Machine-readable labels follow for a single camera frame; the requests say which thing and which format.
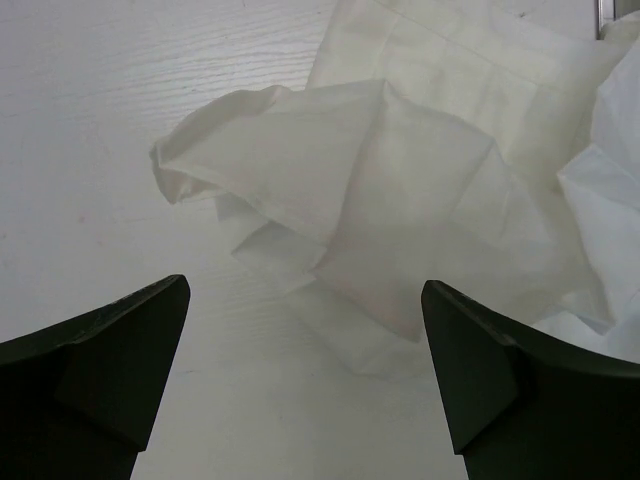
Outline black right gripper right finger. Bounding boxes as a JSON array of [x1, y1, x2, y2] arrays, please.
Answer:
[[421, 280, 639, 479]]

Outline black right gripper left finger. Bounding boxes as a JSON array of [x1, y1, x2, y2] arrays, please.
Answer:
[[1, 275, 190, 479]]

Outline white skirt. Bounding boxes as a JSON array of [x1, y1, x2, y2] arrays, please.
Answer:
[[150, 79, 639, 378]]

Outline cream folded skirt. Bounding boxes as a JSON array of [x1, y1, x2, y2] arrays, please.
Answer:
[[308, 1, 637, 168]]

